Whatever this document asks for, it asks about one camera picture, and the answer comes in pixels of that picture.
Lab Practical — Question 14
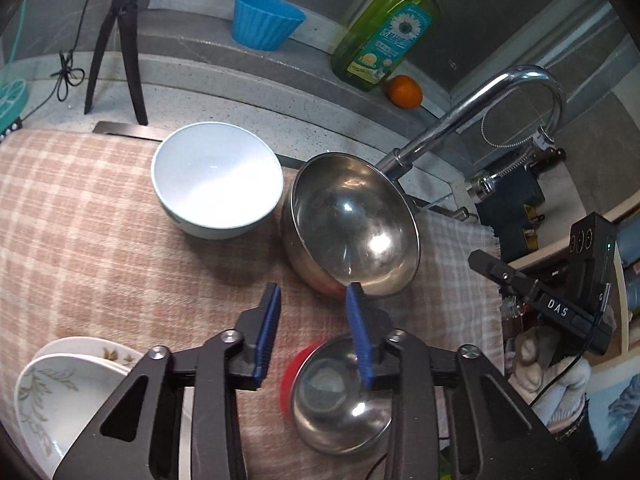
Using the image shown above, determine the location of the chrome sprayer hose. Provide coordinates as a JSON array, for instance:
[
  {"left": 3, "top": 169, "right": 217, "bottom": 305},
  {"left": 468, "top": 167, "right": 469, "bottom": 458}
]
[{"left": 467, "top": 100, "right": 558, "bottom": 198}]

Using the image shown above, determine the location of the black cable with remote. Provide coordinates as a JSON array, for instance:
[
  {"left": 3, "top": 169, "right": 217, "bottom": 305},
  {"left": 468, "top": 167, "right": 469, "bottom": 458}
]
[{"left": 0, "top": 0, "right": 101, "bottom": 141}]

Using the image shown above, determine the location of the black knife block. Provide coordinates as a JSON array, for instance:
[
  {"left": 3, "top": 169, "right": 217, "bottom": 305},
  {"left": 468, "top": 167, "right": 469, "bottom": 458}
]
[{"left": 492, "top": 147, "right": 566, "bottom": 261}]

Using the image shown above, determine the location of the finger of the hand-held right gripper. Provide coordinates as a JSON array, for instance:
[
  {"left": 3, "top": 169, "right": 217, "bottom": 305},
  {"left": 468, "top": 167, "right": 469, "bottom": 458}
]
[{"left": 468, "top": 249, "right": 543, "bottom": 308}]

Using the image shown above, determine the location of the orange fruit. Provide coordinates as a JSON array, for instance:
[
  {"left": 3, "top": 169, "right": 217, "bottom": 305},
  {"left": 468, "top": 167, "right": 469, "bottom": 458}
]
[{"left": 386, "top": 75, "right": 423, "bottom": 109}]

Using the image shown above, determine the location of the chrome faucet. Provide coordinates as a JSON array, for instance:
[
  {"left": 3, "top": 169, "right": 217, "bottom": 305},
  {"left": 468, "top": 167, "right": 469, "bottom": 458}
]
[{"left": 375, "top": 65, "right": 566, "bottom": 186}]

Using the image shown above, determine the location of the green dish soap bottle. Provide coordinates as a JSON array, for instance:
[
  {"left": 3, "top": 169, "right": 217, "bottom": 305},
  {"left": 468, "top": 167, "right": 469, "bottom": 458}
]
[{"left": 330, "top": 0, "right": 471, "bottom": 93}]

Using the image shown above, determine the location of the small red steel bowl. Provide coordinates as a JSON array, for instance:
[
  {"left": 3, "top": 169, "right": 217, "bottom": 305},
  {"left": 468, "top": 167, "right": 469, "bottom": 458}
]
[{"left": 281, "top": 335, "right": 401, "bottom": 456}]

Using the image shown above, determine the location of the leaf print deep plate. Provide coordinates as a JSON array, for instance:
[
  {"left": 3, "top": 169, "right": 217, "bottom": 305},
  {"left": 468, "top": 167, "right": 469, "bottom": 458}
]
[{"left": 14, "top": 354, "right": 136, "bottom": 480}]

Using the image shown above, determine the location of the blue ribbed cup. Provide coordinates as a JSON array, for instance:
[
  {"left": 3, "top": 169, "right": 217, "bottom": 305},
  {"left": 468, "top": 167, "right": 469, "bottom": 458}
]
[{"left": 231, "top": 0, "right": 307, "bottom": 52}]

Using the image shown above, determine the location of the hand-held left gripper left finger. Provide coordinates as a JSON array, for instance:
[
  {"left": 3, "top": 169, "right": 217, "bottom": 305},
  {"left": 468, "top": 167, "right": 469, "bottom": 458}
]
[{"left": 52, "top": 282, "right": 282, "bottom": 480}]

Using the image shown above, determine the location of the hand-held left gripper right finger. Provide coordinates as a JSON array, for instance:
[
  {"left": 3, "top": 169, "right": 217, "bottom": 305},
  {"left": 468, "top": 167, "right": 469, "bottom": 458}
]
[{"left": 345, "top": 282, "right": 561, "bottom": 480}]

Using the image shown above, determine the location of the round teal power strip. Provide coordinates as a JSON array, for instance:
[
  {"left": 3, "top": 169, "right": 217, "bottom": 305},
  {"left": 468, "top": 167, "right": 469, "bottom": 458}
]
[{"left": 0, "top": 80, "right": 26, "bottom": 131}]

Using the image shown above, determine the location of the person's right hand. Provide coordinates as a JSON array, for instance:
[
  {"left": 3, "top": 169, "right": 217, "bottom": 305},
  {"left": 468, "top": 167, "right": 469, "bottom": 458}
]
[{"left": 515, "top": 327, "right": 592, "bottom": 411}]

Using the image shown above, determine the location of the pale blue ceramic bowl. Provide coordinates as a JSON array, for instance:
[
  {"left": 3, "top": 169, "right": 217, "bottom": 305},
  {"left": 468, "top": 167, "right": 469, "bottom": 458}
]
[{"left": 151, "top": 122, "right": 284, "bottom": 240}]

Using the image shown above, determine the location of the beige checked cloth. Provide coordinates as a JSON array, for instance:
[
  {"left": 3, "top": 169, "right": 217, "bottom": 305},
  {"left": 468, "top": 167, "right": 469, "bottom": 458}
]
[{"left": 0, "top": 127, "right": 506, "bottom": 480}]

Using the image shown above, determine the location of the black tripod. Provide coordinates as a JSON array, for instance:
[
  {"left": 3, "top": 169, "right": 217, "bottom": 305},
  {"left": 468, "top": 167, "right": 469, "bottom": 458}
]
[{"left": 84, "top": 0, "right": 149, "bottom": 126}]

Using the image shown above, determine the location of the large stainless steel bowl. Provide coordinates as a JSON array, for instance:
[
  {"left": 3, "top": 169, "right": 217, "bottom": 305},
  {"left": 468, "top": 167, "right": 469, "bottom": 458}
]
[{"left": 281, "top": 152, "right": 421, "bottom": 300}]

